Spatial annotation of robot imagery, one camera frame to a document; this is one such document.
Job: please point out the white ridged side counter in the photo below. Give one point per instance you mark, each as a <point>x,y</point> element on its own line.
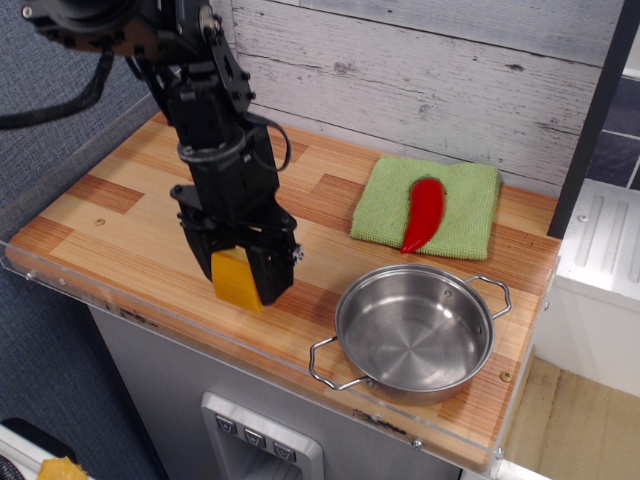
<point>589,323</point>

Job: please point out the yellow wedge butter dish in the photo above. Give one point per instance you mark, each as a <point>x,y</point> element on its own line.
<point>233,281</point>

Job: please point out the yellow sponge piece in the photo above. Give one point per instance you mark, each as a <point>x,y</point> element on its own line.
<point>61,469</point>

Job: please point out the clear acrylic table guard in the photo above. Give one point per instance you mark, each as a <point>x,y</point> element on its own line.
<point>465,430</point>

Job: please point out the stainless steel pot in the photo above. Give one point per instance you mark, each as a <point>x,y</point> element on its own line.
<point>415,334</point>

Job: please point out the red chili pepper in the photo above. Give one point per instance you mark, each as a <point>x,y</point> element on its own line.
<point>427,205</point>

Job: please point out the dark grey right post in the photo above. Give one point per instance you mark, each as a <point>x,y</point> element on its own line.
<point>613,67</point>

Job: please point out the green microfiber cloth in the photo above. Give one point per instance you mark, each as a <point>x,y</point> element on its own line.
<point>472,192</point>

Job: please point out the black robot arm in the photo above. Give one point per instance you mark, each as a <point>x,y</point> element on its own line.
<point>179,49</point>

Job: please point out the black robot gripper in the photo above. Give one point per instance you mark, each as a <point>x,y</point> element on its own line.
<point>231,202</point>

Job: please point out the grey cabinet with dispenser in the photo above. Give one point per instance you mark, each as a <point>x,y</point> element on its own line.
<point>209,416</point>

